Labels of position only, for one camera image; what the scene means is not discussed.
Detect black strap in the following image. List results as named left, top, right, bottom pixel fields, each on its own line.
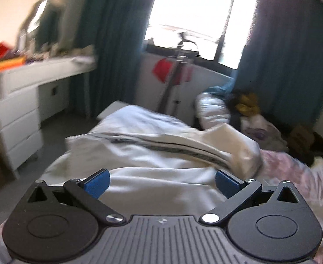
left=228, top=96, right=244, bottom=130

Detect white puffy quilt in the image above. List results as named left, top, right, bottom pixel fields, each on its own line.
left=196, top=92, right=243, bottom=131

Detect orange box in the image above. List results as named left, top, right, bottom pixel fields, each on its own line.
left=0, top=56, right=27, bottom=73

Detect white printed shirt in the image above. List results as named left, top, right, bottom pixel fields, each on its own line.
left=240, top=114, right=288, bottom=152

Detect pink floral bedsheet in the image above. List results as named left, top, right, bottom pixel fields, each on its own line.
left=0, top=147, right=323, bottom=264

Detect yellow cloth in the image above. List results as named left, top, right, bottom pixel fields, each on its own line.
left=234, top=93, right=261, bottom=116

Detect teal cloth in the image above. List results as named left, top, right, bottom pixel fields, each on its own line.
left=206, top=81, right=236, bottom=95

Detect brown box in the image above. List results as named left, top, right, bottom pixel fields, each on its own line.
left=289, top=125, right=316, bottom=154

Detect white dresser desk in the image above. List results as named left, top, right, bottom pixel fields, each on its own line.
left=0, top=53, right=97, bottom=180

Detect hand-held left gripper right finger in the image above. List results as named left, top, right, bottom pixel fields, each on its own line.
left=201, top=170, right=303, bottom=224

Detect red packet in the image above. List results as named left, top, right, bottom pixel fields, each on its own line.
left=0, top=42, right=13, bottom=59

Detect white knit garment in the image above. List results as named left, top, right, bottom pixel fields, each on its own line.
left=39, top=105, right=264, bottom=219

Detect metal stand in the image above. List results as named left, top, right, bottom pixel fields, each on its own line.
left=157, top=33, right=200, bottom=116

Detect teal curtain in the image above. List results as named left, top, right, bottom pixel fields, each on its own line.
left=69, top=0, right=162, bottom=119
left=237, top=0, right=323, bottom=132

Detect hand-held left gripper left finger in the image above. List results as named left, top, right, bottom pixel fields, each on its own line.
left=27, top=169, right=124, bottom=225

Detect window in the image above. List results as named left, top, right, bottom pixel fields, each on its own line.
left=143, top=0, right=258, bottom=70

